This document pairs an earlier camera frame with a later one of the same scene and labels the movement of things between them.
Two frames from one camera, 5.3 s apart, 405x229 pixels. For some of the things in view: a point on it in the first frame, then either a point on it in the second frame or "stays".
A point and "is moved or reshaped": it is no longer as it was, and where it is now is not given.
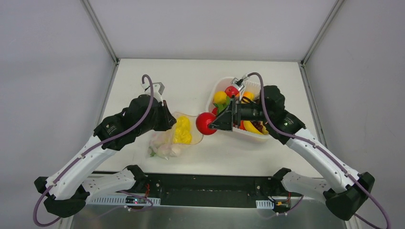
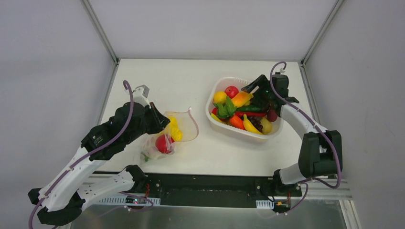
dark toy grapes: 257,123 stays
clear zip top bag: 169,143 is moved or reshaped
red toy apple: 231,90 stays
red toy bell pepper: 214,110 stays
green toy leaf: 221,107 stays
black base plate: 205,190 stays
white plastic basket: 221,84 stays
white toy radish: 160,146 to 150,150
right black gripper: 234,113 to 264,87
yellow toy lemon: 219,97 stays
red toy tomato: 203,121 to 164,143
